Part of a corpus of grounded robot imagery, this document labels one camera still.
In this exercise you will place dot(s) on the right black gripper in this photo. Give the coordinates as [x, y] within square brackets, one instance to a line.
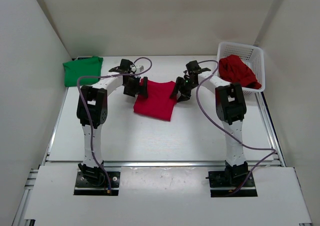
[185, 95]

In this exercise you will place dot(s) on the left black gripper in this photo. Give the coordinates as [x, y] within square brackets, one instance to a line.
[132, 92]

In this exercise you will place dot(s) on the green t shirt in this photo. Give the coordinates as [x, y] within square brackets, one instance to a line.
[81, 67]

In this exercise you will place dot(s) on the dark red t shirt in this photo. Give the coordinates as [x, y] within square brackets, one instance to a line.
[232, 69]

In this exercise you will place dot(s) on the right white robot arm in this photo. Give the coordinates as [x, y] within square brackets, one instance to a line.
[230, 109]

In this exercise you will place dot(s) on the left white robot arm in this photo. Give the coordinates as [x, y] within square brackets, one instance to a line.
[92, 110]

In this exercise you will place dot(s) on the white plastic basket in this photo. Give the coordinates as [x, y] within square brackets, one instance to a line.
[250, 55]

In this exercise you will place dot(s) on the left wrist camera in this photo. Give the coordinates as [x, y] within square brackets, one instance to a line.
[136, 69]

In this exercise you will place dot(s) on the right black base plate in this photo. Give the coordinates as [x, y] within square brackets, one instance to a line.
[222, 186]

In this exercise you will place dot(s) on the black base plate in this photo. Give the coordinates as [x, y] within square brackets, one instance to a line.
[222, 186]
[83, 187]

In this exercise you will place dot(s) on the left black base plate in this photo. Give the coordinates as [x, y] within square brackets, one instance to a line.
[83, 187]

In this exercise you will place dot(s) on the aluminium frame rail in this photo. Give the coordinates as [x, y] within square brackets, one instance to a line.
[273, 163]

